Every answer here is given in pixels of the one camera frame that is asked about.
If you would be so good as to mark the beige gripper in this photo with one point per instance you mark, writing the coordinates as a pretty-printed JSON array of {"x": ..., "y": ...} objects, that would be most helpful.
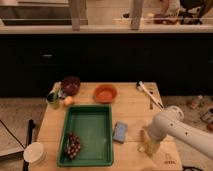
[{"x": 151, "y": 146}]

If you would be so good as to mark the yellow banana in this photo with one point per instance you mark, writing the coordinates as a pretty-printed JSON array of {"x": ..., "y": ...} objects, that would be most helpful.
[{"x": 142, "y": 147}]

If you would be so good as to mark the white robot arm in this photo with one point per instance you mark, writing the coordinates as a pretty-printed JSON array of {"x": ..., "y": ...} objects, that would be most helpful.
[{"x": 170, "y": 122}]

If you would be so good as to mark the orange red bowl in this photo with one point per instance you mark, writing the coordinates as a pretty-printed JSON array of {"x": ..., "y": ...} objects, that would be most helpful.
[{"x": 105, "y": 93}]

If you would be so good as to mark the dark maroon bowl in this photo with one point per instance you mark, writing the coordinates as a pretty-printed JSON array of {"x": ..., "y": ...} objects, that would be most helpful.
[{"x": 71, "y": 85}]

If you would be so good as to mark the blue sponge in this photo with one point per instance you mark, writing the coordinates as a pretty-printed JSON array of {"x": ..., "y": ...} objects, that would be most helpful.
[{"x": 119, "y": 133}]

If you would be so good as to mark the green plastic tray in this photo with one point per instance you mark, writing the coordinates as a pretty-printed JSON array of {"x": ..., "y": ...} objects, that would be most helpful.
[{"x": 92, "y": 124}]

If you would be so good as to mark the bunch of red grapes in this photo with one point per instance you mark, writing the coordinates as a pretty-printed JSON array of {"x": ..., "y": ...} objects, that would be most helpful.
[{"x": 73, "y": 146}]

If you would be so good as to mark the small onion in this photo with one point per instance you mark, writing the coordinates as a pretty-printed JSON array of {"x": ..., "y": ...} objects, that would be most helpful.
[{"x": 69, "y": 100}]

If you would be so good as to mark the green cup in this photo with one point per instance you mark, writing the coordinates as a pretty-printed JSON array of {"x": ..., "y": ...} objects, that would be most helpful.
[{"x": 53, "y": 100}]

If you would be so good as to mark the black handle tool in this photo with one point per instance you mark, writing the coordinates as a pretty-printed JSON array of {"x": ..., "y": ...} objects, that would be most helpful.
[{"x": 31, "y": 126}]

